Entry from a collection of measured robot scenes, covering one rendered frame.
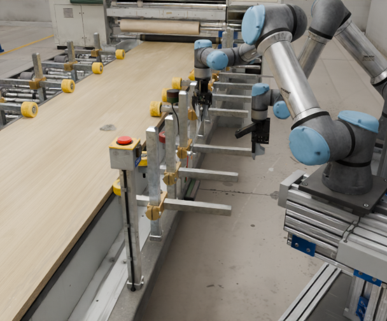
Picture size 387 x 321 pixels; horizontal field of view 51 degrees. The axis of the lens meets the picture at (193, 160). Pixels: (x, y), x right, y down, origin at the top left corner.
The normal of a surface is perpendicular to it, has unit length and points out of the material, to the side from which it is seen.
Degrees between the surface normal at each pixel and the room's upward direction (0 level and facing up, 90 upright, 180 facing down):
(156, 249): 0
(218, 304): 0
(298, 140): 95
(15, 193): 0
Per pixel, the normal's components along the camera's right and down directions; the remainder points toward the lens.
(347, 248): -0.64, 0.34
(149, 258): 0.00, -0.89
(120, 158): -0.19, 0.44
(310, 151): -0.85, 0.31
